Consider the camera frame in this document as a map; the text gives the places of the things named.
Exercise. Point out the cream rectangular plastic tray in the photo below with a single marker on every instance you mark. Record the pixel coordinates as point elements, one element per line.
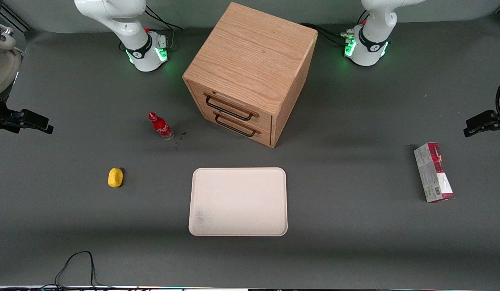
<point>237,202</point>

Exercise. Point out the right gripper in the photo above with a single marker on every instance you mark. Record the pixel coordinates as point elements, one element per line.
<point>7,119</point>

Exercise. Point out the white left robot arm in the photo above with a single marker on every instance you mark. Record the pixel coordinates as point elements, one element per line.
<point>373,40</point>

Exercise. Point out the red and grey carton box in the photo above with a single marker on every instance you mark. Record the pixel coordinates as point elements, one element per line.
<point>433,173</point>

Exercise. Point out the dark grey table mat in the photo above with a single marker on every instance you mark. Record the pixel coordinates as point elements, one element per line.
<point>355,250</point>

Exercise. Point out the beige round stand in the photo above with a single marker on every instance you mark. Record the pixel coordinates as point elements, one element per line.
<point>3,72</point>

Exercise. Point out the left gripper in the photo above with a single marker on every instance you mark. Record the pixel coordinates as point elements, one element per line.
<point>493,120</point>

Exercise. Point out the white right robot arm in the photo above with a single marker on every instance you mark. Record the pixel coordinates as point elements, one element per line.
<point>124,24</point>

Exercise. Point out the yellow toy lemon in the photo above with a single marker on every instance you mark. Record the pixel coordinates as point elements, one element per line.
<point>115,178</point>

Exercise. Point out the red coke bottle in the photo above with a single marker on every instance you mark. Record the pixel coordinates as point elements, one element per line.
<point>160,126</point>

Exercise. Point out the oak wooden drawer cabinet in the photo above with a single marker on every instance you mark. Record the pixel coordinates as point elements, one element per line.
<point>250,52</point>

